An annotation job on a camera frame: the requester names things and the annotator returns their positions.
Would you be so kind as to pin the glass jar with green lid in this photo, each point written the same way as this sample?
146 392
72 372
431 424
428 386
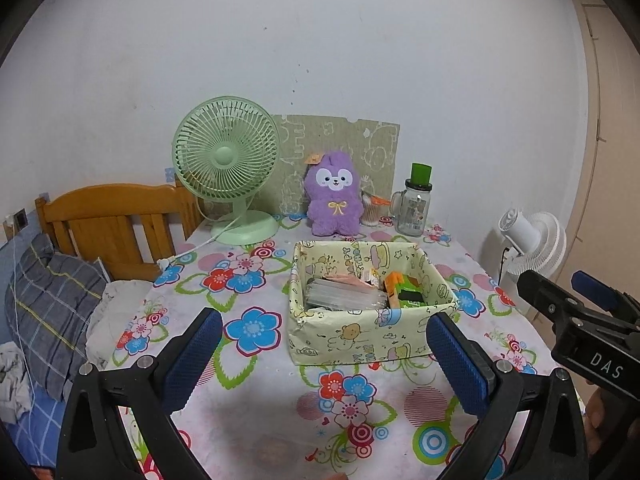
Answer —
414 215

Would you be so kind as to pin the floral tablecloth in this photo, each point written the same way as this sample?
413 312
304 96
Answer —
270 410

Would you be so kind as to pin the yellow-green cartoon printed box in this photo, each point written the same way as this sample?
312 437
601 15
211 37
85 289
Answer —
350 340

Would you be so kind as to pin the clear plastic bag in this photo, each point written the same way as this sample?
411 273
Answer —
340 295

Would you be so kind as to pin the pink packet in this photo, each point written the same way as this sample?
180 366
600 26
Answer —
345 278

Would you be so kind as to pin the small cartoon packet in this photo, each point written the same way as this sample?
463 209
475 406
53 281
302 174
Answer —
370 275

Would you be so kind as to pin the green desk fan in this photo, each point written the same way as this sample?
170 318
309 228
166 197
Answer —
225 157

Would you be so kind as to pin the white standing fan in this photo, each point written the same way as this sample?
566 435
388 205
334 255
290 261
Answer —
540 245

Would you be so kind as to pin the beige door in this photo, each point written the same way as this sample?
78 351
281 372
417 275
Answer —
610 160

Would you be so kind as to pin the blue plaid bedsheet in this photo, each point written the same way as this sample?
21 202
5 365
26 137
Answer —
45 420

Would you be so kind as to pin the grey plaid pillow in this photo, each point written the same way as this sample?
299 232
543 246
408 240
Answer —
55 310

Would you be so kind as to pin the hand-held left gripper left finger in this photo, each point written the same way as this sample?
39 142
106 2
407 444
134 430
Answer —
192 360

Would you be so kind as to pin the white quilt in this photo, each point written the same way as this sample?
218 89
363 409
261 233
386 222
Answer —
115 310

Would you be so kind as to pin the green elephant pattern mat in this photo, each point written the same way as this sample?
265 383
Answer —
345 135

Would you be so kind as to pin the wall socket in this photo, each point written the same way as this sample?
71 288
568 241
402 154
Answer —
20 218

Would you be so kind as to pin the cotton swab container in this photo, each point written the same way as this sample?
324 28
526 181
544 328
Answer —
371 215

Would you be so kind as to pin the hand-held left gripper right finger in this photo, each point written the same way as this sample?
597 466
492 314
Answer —
457 365

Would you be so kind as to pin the person's right hand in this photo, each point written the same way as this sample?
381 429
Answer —
597 417

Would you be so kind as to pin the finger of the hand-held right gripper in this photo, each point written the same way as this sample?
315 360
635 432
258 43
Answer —
595 291
542 295

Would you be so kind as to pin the wooden headboard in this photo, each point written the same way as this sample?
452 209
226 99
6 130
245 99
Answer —
100 200

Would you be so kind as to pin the crumpled white grey cloth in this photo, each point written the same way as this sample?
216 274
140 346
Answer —
12 375

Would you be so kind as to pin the green black packet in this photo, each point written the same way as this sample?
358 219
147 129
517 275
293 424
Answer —
415 296

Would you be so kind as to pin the purple plush toy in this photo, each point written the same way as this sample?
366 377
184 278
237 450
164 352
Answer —
332 220

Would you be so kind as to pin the blue wall sticker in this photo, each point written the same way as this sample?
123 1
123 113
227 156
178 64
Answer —
170 175

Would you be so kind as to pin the small yellow green toy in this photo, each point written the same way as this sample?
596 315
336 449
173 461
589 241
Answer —
394 287

